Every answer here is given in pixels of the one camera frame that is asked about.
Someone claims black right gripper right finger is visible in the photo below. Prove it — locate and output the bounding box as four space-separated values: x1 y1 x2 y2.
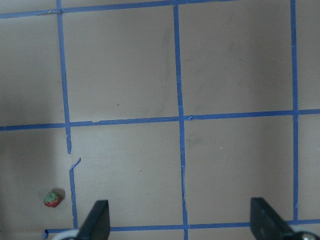
250 197 297 240

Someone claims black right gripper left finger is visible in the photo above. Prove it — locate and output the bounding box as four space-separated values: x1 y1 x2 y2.
76 200 111 240

